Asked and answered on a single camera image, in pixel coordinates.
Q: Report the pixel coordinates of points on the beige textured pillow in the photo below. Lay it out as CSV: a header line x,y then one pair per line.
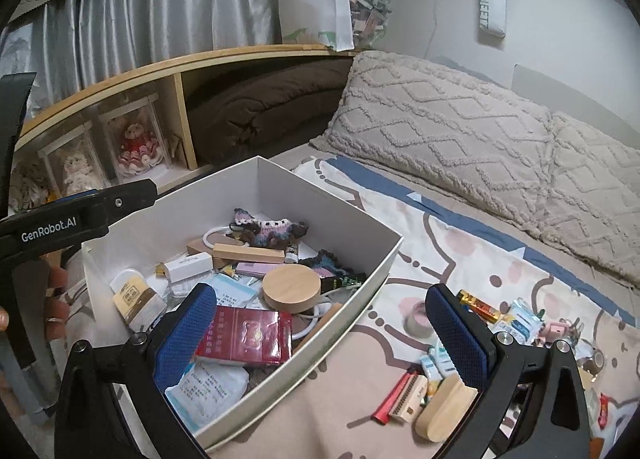
x,y
595,199
435,134

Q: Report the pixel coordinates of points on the small blue and white packet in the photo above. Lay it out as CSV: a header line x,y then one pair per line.
x,y
435,364

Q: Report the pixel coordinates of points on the pink tape roll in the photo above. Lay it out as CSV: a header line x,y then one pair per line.
x,y
417,321

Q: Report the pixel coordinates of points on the pink small case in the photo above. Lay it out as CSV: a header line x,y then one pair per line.
x,y
555,334

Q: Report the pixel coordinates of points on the printed cartoon blanket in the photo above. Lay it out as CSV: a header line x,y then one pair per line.
x,y
350,389

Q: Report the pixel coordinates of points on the white paper packet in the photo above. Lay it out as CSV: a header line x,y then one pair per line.
x,y
210,394

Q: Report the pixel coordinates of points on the white storage box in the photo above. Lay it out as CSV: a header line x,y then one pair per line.
x,y
310,204

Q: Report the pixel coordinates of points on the crochet toy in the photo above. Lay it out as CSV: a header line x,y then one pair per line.
x,y
270,229

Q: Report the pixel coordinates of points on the oval wooden piece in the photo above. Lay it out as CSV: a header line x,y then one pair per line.
x,y
442,414

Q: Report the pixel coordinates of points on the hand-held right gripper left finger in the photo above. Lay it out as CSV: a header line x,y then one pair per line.
x,y
185,334

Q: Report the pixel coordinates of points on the beige flat comb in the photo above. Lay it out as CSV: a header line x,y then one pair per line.
x,y
410,401

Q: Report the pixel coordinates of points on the white charger box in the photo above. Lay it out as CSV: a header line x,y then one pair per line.
x,y
187,268

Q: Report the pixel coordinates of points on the grey curtain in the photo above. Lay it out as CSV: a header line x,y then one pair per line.
x,y
150,19

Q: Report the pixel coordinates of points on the gold and white small box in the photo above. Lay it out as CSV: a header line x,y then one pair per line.
x,y
137,301

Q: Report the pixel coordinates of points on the red cigarette pack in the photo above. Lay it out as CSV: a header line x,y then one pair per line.
x,y
245,336

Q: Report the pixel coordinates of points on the yellow and red candy bar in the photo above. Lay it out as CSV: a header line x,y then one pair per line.
x,y
477,306

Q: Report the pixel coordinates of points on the wooden shelf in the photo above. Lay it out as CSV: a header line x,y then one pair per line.
x,y
185,119

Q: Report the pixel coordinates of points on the brown tape roll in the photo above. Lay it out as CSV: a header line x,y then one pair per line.
x,y
594,361

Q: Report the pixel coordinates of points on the doll in white dress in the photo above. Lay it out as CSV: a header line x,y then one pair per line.
x,y
79,174

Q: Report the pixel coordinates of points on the person's left hand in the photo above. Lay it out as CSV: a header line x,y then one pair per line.
x,y
57,304

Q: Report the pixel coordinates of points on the doll in red dress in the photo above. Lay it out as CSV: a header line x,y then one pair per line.
x,y
137,149

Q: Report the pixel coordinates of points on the clear bag of cards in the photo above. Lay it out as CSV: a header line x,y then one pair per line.
x,y
370,19

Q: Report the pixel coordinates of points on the brown folded blanket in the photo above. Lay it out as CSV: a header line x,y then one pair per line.
x,y
270,104

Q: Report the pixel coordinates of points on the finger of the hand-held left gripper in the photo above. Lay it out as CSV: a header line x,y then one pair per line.
x,y
130,199
12,129

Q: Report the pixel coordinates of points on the clear display case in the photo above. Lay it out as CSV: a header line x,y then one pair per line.
x,y
55,149
132,109

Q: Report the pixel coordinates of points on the blue face mask pack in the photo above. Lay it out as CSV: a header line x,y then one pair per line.
x,y
232,294

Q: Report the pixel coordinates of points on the pink flat box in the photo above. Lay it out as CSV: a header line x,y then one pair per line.
x,y
257,269

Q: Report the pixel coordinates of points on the red and white packet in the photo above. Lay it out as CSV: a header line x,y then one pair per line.
x,y
605,411

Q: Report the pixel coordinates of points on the round wooden disc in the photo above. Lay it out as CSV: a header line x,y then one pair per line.
x,y
290,289

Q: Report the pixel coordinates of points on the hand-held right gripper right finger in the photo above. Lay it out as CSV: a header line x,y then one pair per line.
x,y
457,339

